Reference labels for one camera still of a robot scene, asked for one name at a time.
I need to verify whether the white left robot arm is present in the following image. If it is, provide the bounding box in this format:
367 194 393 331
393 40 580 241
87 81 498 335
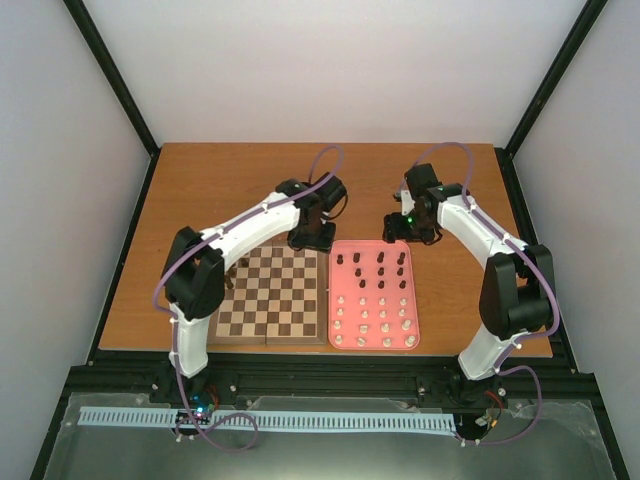
152 173 347 403

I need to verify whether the wooden chess board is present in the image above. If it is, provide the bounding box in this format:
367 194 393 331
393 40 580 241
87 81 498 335
208 241 328 346

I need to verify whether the light blue cable duct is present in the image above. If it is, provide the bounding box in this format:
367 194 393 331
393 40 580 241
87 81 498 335
77 406 456 436

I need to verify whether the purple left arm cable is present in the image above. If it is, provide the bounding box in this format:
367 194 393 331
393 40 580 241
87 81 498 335
152 144 260 453

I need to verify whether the black aluminium frame rail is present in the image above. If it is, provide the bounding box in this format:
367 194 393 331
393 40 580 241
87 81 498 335
31 350 629 479

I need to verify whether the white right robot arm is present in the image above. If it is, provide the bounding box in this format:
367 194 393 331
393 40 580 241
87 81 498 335
383 164 560 407

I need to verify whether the pink plastic tray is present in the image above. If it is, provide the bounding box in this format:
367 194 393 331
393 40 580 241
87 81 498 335
328 240 420 352

